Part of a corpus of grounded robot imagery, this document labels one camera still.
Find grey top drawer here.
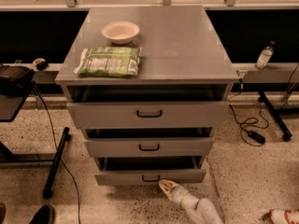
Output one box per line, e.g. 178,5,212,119
67,87,227,129

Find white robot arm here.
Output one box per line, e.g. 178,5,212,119
159,179,224,224

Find white red sneaker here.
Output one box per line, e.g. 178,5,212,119
270,209,299,224

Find black tape measure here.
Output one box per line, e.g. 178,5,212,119
33,58,49,70

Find white paper bowl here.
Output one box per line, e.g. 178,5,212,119
101,21,140,45

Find black shoe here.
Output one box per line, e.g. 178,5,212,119
29,205,54,224

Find black bag on table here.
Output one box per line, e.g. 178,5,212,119
0,64,35,96

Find black power adapter cable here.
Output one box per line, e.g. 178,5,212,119
227,77,270,147

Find grey drawer cabinet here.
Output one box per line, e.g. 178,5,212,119
54,5,240,173

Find clear plastic bottle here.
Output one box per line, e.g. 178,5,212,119
255,41,276,70

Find grey middle drawer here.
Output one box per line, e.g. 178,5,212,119
84,128,213,158

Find black stand leg right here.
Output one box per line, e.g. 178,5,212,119
258,91,292,142

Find black cable on floor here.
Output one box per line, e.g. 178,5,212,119
33,86,82,224

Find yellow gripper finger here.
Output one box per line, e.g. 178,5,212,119
158,180,173,200
162,179,178,192

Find black side table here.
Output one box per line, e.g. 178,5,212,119
0,81,71,199

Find green snack bag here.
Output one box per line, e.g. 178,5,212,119
74,47,141,77

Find grey drawer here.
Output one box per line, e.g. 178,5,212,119
84,128,213,158
95,156,206,186
67,87,227,129

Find grey bottom drawer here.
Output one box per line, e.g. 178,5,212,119
95,156,206,186

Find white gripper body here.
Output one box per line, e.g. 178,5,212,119
171,186,199,210

